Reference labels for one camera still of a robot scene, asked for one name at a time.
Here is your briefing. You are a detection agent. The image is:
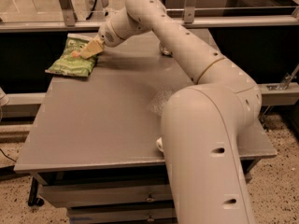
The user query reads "metal drawer knob upper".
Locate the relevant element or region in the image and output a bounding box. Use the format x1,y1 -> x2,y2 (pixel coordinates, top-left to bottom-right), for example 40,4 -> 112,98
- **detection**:
145,194 -> 155,203

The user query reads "upper grey drawer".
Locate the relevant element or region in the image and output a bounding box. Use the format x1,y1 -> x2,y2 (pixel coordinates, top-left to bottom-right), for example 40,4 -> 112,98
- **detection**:
37,172 -> 252,209

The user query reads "lower grey drawer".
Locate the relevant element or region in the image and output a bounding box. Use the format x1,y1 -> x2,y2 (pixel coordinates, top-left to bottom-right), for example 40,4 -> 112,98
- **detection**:
67,201 -> 177,224

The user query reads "grey drawer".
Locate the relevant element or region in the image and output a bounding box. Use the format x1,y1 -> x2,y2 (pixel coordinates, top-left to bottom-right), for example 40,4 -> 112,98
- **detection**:
37,172 -> 252,209
67,201 -> 177,224

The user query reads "metal drawer knob lower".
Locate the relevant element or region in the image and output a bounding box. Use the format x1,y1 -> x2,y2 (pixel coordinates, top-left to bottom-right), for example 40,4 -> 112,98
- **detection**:
147,215 -> 155,223

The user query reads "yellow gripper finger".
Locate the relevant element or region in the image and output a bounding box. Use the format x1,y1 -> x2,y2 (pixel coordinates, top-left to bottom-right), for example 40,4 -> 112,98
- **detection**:
80,38 -> 104,59

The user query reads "clear blue-label plastic bottle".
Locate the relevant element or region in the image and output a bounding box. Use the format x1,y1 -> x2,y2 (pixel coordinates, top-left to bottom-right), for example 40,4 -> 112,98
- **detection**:
156,137 -> 164,153

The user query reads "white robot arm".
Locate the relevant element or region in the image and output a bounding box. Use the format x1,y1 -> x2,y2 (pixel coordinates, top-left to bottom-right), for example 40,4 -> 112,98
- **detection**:
80,0 -> 262,224

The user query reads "green jalapeno chip bag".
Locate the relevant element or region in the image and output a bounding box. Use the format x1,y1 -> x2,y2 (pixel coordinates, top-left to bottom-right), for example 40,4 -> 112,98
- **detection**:
45,34 -> 97,77

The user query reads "silver gold soda can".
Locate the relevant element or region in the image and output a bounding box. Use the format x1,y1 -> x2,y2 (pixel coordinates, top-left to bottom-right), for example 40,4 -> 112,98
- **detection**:
159,43 -> 172,57

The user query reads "grey drawer cabinet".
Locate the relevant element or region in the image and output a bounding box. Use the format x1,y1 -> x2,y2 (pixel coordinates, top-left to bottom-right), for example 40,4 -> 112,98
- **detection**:
13,28 -> 278,224

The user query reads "aluminium frame rail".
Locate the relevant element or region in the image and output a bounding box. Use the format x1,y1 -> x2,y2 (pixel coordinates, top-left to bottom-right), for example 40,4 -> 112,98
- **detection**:
0,15 -> 299,33

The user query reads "metal drawer knob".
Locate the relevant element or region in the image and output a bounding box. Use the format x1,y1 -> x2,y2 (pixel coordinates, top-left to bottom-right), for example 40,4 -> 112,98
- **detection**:
145,194 -> 155,203
147,215 -> 155,223

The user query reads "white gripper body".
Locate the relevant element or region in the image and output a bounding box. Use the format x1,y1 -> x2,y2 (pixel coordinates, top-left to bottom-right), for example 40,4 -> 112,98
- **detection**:
98,20 -> 123,48

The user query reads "black floor cable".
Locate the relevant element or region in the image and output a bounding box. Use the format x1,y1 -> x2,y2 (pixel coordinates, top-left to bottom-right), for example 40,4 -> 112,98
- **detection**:
0,147 -> 17,164

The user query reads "black caster leg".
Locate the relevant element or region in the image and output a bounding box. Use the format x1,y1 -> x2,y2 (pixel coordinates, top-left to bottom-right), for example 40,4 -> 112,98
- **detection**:
27,178 -> 44,207

